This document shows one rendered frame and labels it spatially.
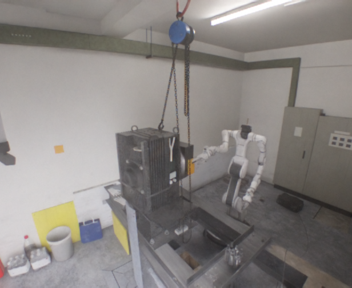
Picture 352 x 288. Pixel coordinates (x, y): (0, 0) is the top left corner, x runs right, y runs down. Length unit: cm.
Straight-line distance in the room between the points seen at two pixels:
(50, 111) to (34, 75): 40
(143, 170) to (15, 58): 173
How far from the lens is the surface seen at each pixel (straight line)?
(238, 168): 237
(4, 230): 294
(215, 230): 241
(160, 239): 191
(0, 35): 242
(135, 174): 163
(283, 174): 422
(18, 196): 272
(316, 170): 400
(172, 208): 188
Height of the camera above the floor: 201
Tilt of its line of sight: 16 degrees down
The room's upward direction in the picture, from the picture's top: straight up
